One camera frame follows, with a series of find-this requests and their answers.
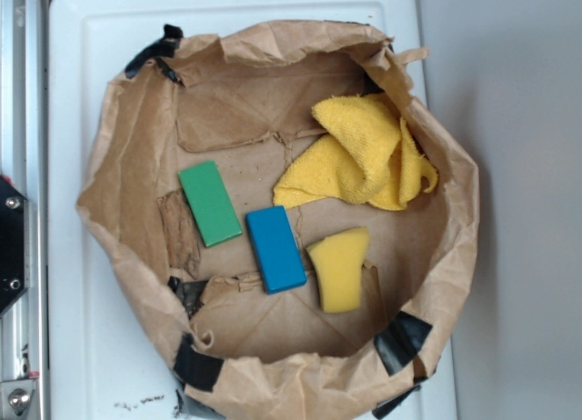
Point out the white plastic bin lid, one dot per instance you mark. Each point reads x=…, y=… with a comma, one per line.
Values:
x=102, y=366

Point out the brown paper bag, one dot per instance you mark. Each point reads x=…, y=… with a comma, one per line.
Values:
x=245, y=102

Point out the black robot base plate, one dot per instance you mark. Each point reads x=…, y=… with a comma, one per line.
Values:
x=13, y=283

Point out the yellow microfiber cloth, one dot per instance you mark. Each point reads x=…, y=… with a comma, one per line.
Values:
x=367, y=156

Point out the green rectangular block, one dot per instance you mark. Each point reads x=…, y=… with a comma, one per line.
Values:
x=210, y=203

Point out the blue rectangular block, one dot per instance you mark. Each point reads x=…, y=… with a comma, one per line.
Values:
x=276, y=251

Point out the yellow sponge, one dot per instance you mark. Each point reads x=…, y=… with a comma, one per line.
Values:
x=338, y=260

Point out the aluminium frame rail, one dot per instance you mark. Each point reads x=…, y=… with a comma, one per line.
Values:
x=25, y=376

